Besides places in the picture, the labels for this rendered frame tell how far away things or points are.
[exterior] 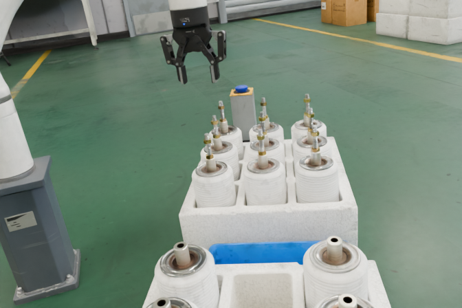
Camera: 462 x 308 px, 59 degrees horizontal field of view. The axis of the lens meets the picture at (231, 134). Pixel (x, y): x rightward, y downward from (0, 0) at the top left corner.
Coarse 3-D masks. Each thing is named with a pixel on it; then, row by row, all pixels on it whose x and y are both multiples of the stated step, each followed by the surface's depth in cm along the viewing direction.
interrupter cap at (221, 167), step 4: (200, 164) 96; (204, 164) 96; (216, 164) 96; (220, 164) 95; (224, 164) 95; (196, 168) 94; (200, 168) 94; (204, 168) 95; (220, 168) 93; (224, 168) 93; (196, 172) 93; (200, 172) 93; (204, 172) 93; (208, 172) 93; (212, 172) 93; (216, 172) 92; (220, 172) 92; (224, 172) 92; (200, 176) 91; (204, 176) 91; (208, 176) 90; (212, 176) 90
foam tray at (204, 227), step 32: (288, 160) 110; (192, 192) 99; (288, 192) 94; (352, 192) 91; (192, 224) 91; (224, 224) 90; (256, 224) 90; (288, 224) 89; (320, 224) 88; (352, 224) 87
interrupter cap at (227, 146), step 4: (212, 144) 107; (224, 144) 106; (228, 144) 106; (204, 148) 105; (212, 148) 105; (224, 148) 104; (228, 148) 103; (212, 152) 102; (216, 152) 102; (220, 152) 101; (224, 152) 102
